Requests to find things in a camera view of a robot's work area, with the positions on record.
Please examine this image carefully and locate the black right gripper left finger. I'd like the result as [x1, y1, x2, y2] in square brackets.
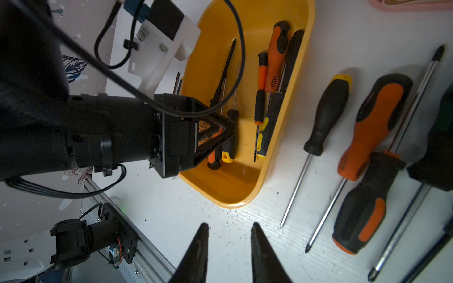
[169, 223, 209, 283]

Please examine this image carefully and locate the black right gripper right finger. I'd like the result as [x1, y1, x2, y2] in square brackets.
[251, 222, 291, 283]

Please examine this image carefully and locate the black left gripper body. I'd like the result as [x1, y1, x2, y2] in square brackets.
[149, 111, 237, 178]

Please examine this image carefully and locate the yellow storage box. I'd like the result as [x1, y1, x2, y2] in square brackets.
[180, 1, 316, 209]

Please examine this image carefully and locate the small orange black screwdriver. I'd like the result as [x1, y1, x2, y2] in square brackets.
[332, 46, 445, 255]

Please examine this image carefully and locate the deli black yellow screwdriver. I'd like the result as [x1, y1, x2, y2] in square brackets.
[280, 74, 353, 228]

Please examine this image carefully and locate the green black screwdriver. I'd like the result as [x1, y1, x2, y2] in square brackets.
[368, 86, 453, 283]

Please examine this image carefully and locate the orange black large screwdriver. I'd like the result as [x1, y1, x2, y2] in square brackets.
[305, 73, 413, 253]

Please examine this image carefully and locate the wooden handle black screwdriver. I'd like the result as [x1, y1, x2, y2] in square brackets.
[210, 38, 237, 107]

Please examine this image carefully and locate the orange black medium screwdriver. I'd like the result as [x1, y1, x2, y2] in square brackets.
[265, 21, 291, 93]

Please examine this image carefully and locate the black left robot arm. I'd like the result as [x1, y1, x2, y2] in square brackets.
[1, 1, 237, 180]

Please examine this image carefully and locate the short black yellow screwdriver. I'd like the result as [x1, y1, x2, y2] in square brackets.
[257, 92, 284, 158]

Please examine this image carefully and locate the black ribbed screwdriver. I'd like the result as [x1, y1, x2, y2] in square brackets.
[280, 29, 305, 94]

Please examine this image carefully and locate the pink tray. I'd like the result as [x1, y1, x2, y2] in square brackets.
[369, 0, 453, 12]

